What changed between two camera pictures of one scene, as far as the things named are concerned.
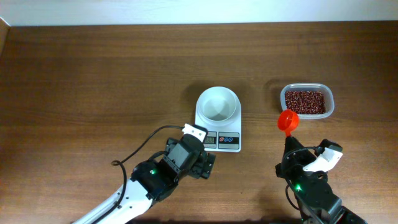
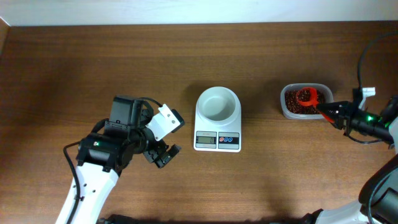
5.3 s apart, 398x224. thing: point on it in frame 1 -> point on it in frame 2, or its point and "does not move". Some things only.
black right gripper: (292, 149) -> (345, 115)
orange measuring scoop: (288, 121) -> (313, 101)
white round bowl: (217, 104) does not move
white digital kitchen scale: (219, 109) does not move
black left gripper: (198, 169) -> (160, 161)
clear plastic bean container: (309, 101) does not move
